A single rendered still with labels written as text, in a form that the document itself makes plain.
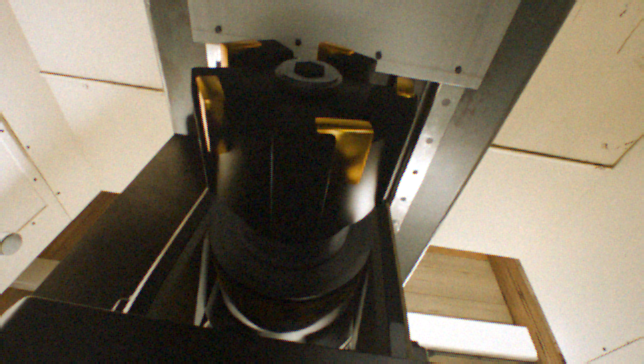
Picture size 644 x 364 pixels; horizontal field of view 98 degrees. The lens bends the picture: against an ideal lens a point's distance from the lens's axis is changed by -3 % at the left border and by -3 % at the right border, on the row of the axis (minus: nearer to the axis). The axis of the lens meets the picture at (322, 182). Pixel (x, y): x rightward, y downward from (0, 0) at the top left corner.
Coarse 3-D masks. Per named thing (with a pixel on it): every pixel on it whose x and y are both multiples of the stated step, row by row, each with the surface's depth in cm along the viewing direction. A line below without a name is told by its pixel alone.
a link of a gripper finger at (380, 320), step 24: (384, 216) 10; (384, 240) 9; (384, 264) 8; (360, 288) 10; (384, 288) 8; (360, 312) 9; (384, 312) 7; (360, 336) 8; (384, 336) 7; (408, 336) 7
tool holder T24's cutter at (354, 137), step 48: (240, 48) 7; (288, 48) 7; (336, 48) 7; (192, 96) 5; (240, 96) 5; (288, 96) 6; (336, 96) 6; (384, 96) 6; (240, 144) 5; (288, 144) 4; (336, 144) 5; (384, 144) 6; (240, 192) 6; (288, 192) 5; (336, 192) 6; (384, 192) 7
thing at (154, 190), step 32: (160, 160) 55; (192, 160) 56; (128, 192) 48; (160, 192) 49; (192, 192) 50; (96, 224) 43; (128, 224) 44; (160, 224) 44; (96, 256) 39; (128, 256) 40; (64, 288) 35; (96, 288) 36; (128, 288) 37
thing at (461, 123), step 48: (144, 0) 48; (528, 0) 43; (576, 0) 42; (192, 48) 53; (528, 48) 47; (432, 96) 53; (480, 96) 53; (432, 144) 56; (480, 144) 59; (432, 192) 69
